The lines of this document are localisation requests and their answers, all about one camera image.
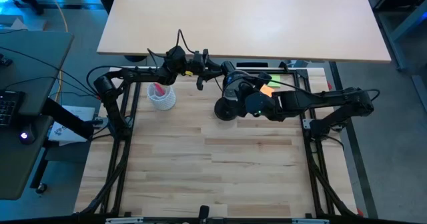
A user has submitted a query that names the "orange sticky note pad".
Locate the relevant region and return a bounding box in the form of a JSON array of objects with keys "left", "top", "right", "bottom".
[{"left": 259, "top": 83, "right": 275, "bottom": 98}]

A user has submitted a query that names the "black table-level camera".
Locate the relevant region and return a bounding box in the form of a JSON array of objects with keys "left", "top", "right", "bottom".
[{"left": 197, "top": 205, "right": 211, "bottom": 224}]

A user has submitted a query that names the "light wooden desk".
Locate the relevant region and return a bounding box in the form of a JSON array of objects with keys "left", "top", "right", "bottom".
[{"left": 96, "top": 0, "right": 392, "bottom": 63}]

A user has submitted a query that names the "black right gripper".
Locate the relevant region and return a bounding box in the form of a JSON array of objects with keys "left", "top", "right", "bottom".
[{"left": 230, "top": 80, "right": 268, "bottom": 110}]

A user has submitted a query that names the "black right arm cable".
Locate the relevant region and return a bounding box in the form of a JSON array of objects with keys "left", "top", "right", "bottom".
[{"left": 232, "top": 75, "right": 304, "bottom": 93}]

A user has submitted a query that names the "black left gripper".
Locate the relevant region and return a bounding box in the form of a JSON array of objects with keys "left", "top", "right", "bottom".
[{"left": 181, "top": 49, "right": 224, "bottom": 91}]

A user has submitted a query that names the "grey metal shelf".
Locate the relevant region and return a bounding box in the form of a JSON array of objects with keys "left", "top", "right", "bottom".
[{"left": 365, "top": 0, "right": 427, "bottom": 72}]

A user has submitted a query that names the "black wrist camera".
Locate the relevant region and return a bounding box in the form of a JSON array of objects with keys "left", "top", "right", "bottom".
[
  {"left": 190, "top": 50, "right": 205, "bottom": 69},
  {"left": 256, "top": 71, "right": 273, "bottom": 85}
]

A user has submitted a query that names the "grey side desk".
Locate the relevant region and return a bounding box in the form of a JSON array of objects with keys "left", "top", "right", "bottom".
[{"left": 0, "top": 30, "right": 75, "bottom": 201}]

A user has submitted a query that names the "silver mounting plate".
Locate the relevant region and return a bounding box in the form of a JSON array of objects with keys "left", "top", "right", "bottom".
[
  {"left": 105, "top": 217, "right": 145, "bottom": 224},
  {"left": 291, "top": 218, "right": 330, "bottom": 224}
]

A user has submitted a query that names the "black keyboard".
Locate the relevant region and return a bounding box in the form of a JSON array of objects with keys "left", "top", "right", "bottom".
[{"left": 0, "top": 89, "right": 26, "bottom": 128}]

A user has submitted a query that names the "white textured cup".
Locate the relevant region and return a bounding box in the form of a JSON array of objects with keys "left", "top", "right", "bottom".
[{"left": 146, "top": 82, "right": 177, "bottom": 111}]

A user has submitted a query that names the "black computer mouse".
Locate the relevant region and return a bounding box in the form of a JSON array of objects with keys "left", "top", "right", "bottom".
[{"left": 18, "top": 123, "right": 37, "bottom": 146}]

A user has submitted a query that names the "yellow cable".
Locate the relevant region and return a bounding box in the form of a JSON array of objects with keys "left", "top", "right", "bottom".
[{"left": 42, "top": 0, "right": 69, "bottom": 102}]

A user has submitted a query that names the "black gooseneck desk lamp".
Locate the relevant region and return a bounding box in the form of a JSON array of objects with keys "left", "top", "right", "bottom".
[{"left": 214, "top": 60, "right": 256, "bottom": 121}]

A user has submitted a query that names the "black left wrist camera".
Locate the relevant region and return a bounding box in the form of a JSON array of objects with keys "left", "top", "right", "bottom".
[{"left": 190, "top": 50, "right": 205, "bottom": 69}]

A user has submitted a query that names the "black desk foot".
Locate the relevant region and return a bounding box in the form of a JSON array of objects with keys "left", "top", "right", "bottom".
[{"left": 123, "top": 54, "right": 148, "bottom": 63}]

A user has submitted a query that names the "small black device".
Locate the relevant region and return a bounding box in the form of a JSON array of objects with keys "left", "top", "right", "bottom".
[{"left": 0, "top": 52, "right": 14, "bottom": 67}]

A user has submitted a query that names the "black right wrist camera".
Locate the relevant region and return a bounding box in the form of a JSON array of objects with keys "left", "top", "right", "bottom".
[{"left": 256, "top": 71, "right": 273, "bottom": 85}]

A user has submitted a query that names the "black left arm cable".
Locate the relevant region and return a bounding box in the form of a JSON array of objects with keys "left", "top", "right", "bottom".
[{"left": 146, "top": 29, "right": 197, "bottom": 60}]

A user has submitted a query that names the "green sticky note pad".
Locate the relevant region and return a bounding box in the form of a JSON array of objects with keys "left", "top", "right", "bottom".
[{"left": 266, "top": 74, "right": 282, "bottom": 88}]

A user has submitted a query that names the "white printed paper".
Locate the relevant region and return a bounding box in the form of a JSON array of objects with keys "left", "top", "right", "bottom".
[{"left": 48, "top": 105, "right": 96, "bottom": 143}]

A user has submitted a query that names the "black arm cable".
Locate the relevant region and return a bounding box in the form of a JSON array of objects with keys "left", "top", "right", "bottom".
[
  {"left": 146, "top": 29, "right": 197, "bottom": 60},
  {"left": 232, "top": 75, "right": 304, "bottom": 93}
]

